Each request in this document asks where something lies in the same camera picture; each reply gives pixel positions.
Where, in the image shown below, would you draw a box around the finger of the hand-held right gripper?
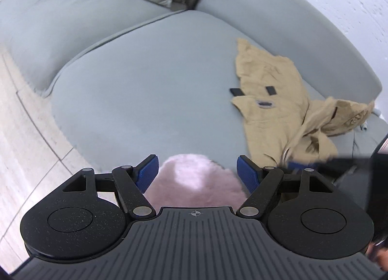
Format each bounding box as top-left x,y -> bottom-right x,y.
287,155 -> 375,178

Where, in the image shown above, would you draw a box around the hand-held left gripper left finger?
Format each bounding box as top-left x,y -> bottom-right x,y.
62,154 -> 160,220

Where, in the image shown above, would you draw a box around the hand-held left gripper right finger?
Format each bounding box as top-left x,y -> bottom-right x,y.
236,155 -> 336,219

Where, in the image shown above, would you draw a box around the khaki pants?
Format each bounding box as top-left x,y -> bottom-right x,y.
229,38 -> 376,168

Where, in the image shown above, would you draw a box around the pink fluffy clothing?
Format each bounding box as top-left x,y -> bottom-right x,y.
143,154 -> 247,208

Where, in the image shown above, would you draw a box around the grey fabric sofa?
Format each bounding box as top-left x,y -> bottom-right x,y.
0,0 -> 383,177

